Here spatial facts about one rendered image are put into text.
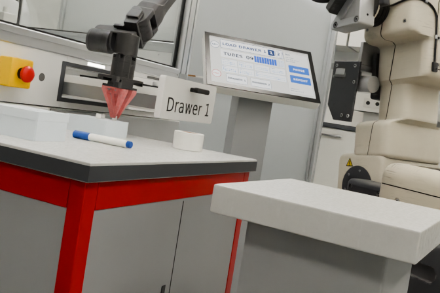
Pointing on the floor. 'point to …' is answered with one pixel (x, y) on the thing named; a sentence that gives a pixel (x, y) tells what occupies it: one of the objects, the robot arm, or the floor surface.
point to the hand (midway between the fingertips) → (114, 114)
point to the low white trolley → (114, 217)
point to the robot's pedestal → (325, 237)
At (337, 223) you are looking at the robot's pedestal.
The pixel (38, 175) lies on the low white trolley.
